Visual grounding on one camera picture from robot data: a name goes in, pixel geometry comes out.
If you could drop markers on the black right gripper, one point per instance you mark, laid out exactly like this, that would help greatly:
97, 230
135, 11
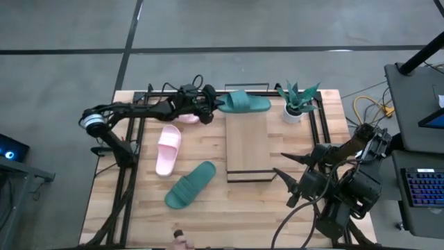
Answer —
314, 180

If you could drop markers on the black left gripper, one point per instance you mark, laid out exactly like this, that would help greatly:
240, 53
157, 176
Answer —
187, 104

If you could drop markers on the green rubber slide sandal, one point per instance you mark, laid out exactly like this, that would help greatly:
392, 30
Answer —
189, 185
243, 102

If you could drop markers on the pink rubber slide sandal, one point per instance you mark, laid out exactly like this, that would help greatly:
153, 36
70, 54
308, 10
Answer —
168, 149
189, 119

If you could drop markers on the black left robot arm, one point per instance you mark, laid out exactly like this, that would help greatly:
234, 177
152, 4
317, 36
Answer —
138, 110

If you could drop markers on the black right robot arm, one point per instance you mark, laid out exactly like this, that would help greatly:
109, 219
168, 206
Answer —
360, 187

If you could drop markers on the wooden shoe rack board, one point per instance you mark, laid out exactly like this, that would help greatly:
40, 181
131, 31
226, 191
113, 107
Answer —
248, 142

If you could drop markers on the snake plant in white pot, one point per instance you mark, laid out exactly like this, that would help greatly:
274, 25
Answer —
298, 100

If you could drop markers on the backlit computer keyboard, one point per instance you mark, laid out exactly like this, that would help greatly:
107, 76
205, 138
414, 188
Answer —
425, 187

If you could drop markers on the grey side table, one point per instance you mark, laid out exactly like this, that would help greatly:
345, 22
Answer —
412, 114

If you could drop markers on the grey keyboard table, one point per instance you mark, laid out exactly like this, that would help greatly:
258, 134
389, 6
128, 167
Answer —
419, 222

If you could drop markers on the laptop with blue screen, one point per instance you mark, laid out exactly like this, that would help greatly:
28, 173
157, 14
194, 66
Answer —
435, 119

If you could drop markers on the white paper sheet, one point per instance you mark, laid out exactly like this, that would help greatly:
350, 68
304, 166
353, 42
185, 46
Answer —
441, 101

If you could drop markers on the black metal pole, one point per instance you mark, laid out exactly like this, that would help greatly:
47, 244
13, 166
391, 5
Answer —
421, 55

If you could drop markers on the dark grey equipment stand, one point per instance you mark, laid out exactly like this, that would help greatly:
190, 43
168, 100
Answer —
24, 170

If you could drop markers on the black device with blue light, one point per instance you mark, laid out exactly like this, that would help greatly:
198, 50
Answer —
14, 147

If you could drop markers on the black aluminium table frame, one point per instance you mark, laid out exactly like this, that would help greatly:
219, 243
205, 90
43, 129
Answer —
152, 93

